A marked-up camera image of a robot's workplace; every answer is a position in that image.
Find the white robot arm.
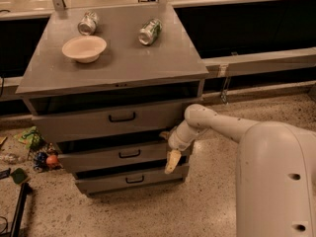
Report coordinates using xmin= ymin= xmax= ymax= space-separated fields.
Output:
xmin=160 ymin=104 xmax=316 ymax=237

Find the silver crushed can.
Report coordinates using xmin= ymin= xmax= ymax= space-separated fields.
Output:
xmin=77 ymin=11 xmax=99 ymax=36

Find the grey metal railing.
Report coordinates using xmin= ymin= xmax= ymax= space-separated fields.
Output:
xmin=202 ymin=47 xmax=316 ymax=78

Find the grey drawer cabinet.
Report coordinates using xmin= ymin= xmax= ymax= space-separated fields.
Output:
xmin=16 ymin=5 xmax=207 ymax=182

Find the blue can on floor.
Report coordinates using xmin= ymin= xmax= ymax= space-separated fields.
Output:
xmin=34 ymin=152 xmax=48 ymax=173

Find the orange ball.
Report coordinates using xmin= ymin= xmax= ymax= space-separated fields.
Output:
xmin=46 ymin=155 xmax=59 ymax=169

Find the green chip bag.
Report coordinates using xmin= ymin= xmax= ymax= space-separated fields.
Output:
xmin=15 ymin=126 xmax=44 ymax=150

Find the grey bottom drawer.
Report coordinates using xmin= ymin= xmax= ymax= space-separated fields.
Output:
xmin=75 ymin=164 xmax=190 ymax=196

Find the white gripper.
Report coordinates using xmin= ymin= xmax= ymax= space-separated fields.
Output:
xmin=159 ymin=121 xmax=198 ymax=174

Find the black stand leg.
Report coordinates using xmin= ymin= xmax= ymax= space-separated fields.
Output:
xmin=9 ymin=183 xmax=32 ymax=237

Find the green sponge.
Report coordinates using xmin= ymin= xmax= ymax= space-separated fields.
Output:
xmin=10 ymin=168 xmax=30 ymax=185

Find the green soda can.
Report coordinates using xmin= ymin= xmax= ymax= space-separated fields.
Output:
xmin=138 ymin=18 xmax=162 ymax=45

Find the grey drawer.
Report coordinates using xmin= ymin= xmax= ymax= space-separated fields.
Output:
xmin=75 ymin=164 xmax=190 ymax=196
xmin=57 ymin=137 xmax=196 ymax=174
xmin=33 ymin=99 xmax=199 ymax=142

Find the clear plastic bottle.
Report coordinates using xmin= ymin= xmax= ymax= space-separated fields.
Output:
xmin=0 ymin=154 xmax=25 ymax=165

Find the grey top drawer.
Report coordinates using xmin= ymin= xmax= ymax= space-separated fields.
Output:
xmin=33 ymin=99 xmax=199 ymax=142

